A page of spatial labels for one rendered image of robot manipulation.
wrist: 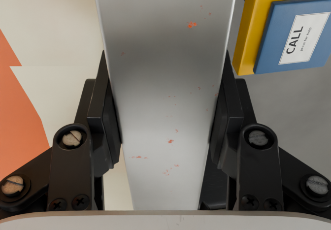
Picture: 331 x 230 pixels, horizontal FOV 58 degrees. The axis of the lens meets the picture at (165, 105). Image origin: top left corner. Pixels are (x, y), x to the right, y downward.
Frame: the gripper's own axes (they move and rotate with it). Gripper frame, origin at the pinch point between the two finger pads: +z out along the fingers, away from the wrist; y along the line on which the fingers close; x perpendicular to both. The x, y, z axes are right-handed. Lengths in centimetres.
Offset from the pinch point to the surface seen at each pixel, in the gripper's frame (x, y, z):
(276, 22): -9.0, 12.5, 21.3
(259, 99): -131, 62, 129
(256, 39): -12.4, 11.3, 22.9
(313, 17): -8.9, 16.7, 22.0
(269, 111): -145, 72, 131
